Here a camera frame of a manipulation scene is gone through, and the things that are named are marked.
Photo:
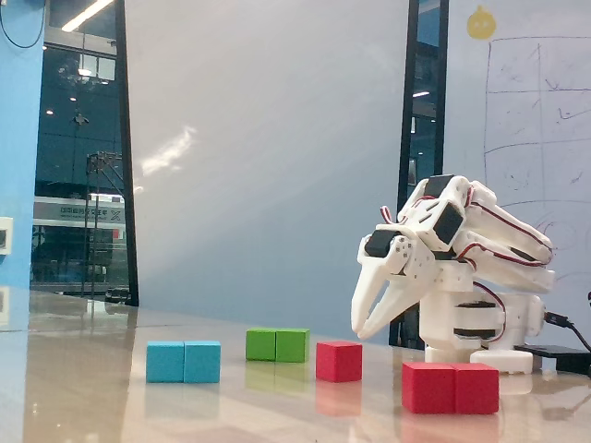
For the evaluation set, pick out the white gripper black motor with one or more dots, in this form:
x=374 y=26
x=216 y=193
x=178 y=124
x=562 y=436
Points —
x=401 y=258

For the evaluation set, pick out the small red cube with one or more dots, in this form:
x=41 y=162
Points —
x=339 y=362

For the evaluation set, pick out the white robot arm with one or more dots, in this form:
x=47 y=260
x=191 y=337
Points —
x=485 y=221

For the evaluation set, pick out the long red block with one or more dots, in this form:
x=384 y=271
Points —
x=450 y=390

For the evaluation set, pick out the long green block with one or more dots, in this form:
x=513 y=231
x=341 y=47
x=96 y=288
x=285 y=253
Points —
x=277 y=346

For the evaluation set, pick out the long blue block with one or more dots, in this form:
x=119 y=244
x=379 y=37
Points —
x=183 y=363

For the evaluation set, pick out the black power adapter box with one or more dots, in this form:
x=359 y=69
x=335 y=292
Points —
x=554 y=357

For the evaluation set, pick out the yellow round sticker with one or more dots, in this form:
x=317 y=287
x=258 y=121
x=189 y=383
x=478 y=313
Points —
x=481 y=24

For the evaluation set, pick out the fluorescent ceiling light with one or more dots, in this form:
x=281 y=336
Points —
x=88 y=14

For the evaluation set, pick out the black window frame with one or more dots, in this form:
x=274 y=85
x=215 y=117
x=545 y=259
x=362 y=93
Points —
x=408 y=92
x=125 y=138

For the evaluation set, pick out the white wall socket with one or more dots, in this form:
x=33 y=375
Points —
x=5 y=235

